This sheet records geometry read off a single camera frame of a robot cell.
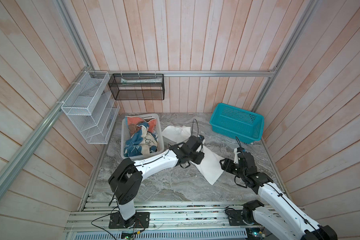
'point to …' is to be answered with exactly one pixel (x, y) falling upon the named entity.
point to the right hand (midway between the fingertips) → (223, 161)
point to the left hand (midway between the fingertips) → (199, 157)
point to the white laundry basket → (148, 117)
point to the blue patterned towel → (142, 142)
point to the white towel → (210, 166)
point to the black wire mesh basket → (137, 86)
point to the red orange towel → (151, 124)
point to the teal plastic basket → (235, 122)
